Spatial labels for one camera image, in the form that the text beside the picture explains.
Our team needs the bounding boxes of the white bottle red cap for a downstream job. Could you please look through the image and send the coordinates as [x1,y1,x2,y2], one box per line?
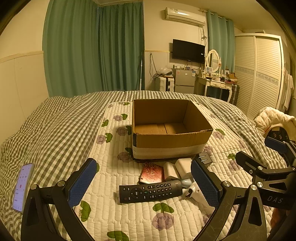
[185,182,215,213]

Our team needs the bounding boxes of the black power adapter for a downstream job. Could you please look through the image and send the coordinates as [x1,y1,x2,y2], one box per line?
[198,152,212,167]

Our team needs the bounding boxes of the large white power adapter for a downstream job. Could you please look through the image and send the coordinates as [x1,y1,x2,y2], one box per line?
[175,158,192,179]

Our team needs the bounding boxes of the small white charger block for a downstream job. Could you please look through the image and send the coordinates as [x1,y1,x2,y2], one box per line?
[163,162,180,181]

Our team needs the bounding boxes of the black TV remote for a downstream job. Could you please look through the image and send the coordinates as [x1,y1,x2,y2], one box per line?
[119,180,183,203]

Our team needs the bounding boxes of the cream puffer jacket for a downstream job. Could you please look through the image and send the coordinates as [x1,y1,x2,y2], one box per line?
[253,107,295,140]

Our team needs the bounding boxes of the smartphone with lit screen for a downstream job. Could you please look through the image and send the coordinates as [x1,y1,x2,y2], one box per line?
[12,163,34,213]

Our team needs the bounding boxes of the white floral quilted mat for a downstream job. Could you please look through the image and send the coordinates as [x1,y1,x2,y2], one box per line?
[74,101,282,241]

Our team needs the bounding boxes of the light blue earbuds case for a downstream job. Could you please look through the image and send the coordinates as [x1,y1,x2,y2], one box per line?
[181,177,194,189]

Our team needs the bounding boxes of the grey checkered bed cover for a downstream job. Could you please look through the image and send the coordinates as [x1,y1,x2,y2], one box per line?
[0,90,287,241]

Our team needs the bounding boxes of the white louvered wardrobe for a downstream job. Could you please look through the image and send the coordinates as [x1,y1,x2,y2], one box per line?
[234,33,284,120]

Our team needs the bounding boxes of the red patterned card box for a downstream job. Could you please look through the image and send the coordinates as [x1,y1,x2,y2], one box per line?
[139,162,164,184]

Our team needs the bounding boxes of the white dressing table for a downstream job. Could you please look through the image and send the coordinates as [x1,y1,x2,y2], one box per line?
[195,76,233,102]

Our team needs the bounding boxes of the brown cardboard box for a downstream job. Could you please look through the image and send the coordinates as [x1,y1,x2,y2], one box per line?
[132,99,213,160]

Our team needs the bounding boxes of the oval white vanity mirror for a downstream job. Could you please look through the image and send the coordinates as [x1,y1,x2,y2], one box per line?
[205,49,221,73]

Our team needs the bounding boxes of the small silver refrigerator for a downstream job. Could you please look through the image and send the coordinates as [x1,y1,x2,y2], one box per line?
[175,69,196,94]

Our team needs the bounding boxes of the white suitcase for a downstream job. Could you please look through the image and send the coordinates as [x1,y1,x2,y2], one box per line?
[155,76,175,92]

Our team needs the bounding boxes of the narrow green curtain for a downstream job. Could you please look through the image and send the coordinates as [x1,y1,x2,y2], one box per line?
[207,10,235,72]

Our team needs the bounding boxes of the white air conditioner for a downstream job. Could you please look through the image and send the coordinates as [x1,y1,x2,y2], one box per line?
[165,7,206,27]

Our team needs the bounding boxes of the large green curtain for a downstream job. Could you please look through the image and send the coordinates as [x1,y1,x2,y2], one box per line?
[43,1,144,97]

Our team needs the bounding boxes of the black wall television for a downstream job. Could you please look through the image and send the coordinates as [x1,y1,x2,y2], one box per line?
[172,39,205,64]

